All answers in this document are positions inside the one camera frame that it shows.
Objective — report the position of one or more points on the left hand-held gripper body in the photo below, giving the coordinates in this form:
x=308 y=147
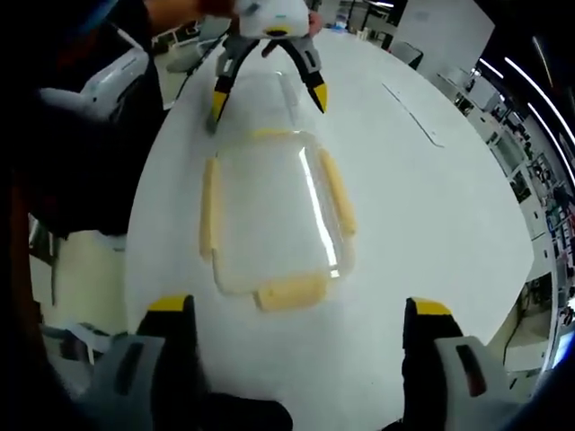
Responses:
x=269 y=15

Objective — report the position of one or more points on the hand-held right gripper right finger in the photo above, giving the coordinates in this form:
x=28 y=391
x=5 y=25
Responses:
x=440 y=386

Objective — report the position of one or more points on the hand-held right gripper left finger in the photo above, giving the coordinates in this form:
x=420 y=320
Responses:
x=130 y=386

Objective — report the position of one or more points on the clear lid with yellow latches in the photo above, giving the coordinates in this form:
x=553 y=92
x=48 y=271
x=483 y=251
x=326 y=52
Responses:
x=287 y=292

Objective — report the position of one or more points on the person's left hand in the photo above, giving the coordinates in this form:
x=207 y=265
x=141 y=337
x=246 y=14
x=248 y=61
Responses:
x=316 y=23

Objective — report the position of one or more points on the dark grey office chair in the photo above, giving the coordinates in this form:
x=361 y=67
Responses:
x=406 y=56

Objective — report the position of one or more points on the white chest device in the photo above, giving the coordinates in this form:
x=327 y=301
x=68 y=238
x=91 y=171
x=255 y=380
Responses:
x=121 y=72

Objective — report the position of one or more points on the flat white strip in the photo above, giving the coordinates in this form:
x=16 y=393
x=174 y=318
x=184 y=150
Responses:
x=418 y=121

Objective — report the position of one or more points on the white square column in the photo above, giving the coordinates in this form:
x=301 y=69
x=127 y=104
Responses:
x=444 y=31

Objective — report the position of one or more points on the operator in black sleeve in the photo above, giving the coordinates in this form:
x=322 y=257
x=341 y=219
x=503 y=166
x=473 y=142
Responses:
x=81 y=170

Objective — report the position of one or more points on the row of white office cabinets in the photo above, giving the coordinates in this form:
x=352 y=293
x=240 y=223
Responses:
x=507 y=148

